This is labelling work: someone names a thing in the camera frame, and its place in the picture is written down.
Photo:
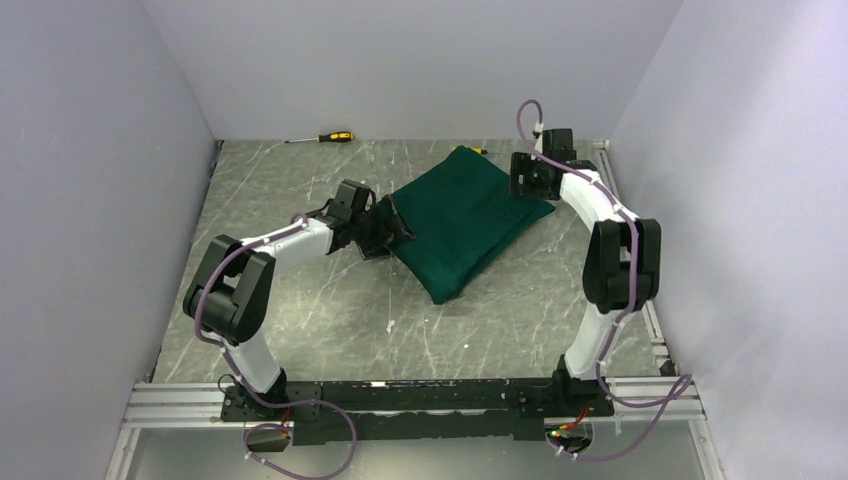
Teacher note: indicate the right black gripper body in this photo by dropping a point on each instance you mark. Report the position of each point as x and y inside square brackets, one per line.
[528, 176]

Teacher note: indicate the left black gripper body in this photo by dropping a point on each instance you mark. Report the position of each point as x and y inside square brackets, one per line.
[378, 225]

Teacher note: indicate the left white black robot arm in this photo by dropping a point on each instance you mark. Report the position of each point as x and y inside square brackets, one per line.
[228, 297]

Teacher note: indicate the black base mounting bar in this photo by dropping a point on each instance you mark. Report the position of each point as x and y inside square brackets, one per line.
[334, 411]

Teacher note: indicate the green surgical drape cloth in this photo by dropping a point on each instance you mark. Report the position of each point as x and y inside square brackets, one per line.
[462, 217]

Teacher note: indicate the aluminium front rail frame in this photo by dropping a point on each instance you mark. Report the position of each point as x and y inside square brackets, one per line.
[198, 405]

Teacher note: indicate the small yellow screwdriver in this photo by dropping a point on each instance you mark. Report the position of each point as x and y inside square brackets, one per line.
[478, 150]

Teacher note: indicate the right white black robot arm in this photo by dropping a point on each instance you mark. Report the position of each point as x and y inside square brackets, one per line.
[622, 266]

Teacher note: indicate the yellow black handled screwdriver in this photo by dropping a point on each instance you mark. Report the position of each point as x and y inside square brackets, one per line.
[333, 137]

